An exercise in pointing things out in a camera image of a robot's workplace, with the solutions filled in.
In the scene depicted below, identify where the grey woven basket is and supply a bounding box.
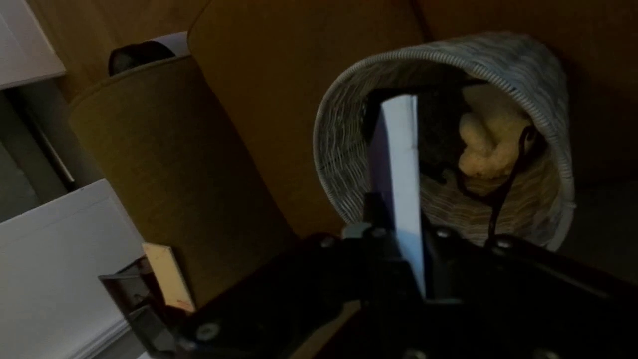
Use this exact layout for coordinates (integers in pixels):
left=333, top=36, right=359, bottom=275
left=313, top=32, right=574, bottom=250

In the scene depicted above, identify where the white cabinet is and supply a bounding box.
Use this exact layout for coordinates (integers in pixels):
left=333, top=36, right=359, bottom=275
left=0, top=0, right=144, bottom=359

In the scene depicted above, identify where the beige cloth in basket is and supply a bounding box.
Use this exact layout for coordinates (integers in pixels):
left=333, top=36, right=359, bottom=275
left=457, top=84, right=536, bottom=196

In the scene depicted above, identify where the brown fabric sofa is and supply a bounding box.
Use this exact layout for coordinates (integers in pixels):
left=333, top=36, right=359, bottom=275
left=26, top=0, right=638, bottom=315

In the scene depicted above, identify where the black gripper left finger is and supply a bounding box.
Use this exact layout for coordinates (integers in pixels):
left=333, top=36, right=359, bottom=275
left=363, top=194, right=397, bottom=299

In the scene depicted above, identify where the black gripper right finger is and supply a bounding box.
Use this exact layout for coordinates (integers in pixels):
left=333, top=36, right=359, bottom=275
left=423, top=228, right=463, bottom=301

